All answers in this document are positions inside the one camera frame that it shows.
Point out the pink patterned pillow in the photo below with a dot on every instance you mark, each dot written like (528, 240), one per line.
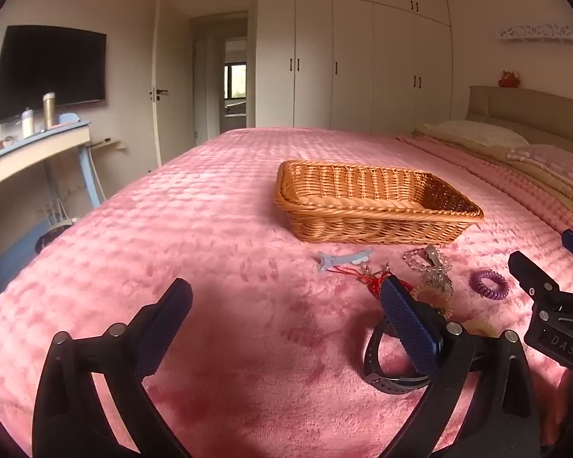
(556, 158)

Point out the brown wicker basket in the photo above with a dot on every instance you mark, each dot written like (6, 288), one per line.
(363, 210)

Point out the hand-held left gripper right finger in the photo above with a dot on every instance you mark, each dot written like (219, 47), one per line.
(409, 325)

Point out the black wall television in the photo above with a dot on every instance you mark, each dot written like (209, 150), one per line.
(50, 74)

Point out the red plush toy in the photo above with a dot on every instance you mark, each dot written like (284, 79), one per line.
(510, 78)

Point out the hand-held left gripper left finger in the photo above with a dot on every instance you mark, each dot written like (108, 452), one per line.
(166, 327)

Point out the beige duckbill hair clip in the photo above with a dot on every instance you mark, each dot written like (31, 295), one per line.
(431, 253)

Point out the white wardrobe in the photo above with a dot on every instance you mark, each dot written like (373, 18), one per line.
(358, 52)

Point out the white patterned pillow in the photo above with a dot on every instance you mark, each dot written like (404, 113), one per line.
(477, 132)

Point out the white bottle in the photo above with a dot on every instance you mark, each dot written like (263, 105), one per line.
(27, 125)

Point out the white curved desk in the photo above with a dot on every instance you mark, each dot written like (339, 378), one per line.
(24, 157)

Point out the person's right hand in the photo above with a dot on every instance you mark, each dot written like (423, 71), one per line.
(561, 410)

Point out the white door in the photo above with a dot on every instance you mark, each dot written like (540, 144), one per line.
(167, 81)

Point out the crystal rhinestone hair clip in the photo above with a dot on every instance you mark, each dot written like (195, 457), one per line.
(437, 279)

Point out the gold thermos bottle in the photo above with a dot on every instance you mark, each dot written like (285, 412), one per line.
(49, 109)

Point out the beige headboard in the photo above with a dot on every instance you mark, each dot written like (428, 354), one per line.
(530, 107)

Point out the beige folded quilt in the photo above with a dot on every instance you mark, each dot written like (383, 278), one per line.
(544, 186)

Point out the white wall shelf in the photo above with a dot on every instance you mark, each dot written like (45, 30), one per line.
(544, 34)

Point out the pink plush blanket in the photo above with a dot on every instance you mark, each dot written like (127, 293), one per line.
(210, 229)

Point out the light blue hair clip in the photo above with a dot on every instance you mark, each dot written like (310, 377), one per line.
(344, 260)

